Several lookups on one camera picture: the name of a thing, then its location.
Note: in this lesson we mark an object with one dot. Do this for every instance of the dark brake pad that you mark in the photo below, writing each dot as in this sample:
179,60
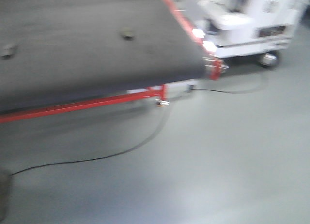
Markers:
127,33
9,50

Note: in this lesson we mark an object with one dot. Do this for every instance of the dark conveyor belt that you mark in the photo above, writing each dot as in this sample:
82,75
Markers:
97,45

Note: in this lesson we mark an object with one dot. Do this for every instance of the white mobile machine cart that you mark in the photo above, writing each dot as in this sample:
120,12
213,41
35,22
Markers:
260,28

